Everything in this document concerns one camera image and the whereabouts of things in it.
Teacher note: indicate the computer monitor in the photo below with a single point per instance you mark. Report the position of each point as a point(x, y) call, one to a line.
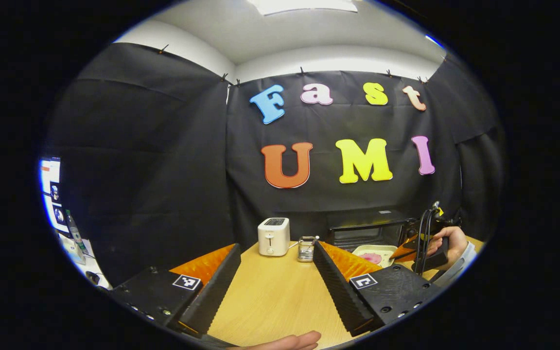
point(50, 194)

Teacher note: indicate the black computer mouse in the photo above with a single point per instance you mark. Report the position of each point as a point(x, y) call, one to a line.
point(94, 278)

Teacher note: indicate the black electric oven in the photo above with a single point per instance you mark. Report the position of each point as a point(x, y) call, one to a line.
point(367, 231)

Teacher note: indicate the cream square plate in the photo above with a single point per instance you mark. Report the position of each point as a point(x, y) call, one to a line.
point(387, 253)

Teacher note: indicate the ceiling light panel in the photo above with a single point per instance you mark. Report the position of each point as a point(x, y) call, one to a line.
point(304, 6)
point(434, 41)

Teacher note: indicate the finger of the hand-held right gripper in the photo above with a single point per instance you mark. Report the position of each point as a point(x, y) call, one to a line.
point(409, 249)

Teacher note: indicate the white toaster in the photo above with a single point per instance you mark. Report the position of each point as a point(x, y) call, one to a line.
point(273, 238)

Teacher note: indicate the pink round meat slice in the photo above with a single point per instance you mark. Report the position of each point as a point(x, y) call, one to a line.
point(371, 258)

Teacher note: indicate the clear plastic water bottle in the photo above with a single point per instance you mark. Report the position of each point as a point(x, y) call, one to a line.
point(75, 233)

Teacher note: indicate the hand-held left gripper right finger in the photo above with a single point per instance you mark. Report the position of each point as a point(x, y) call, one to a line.
point(341, 296)

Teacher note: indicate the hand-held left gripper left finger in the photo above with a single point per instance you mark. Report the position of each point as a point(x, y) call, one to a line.
point(212, 296)

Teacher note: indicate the white side desk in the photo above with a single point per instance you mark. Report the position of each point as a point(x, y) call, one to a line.
point(83, 262)

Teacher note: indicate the black backdrop cloth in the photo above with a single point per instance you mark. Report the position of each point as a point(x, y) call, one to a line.
point(163, 170)

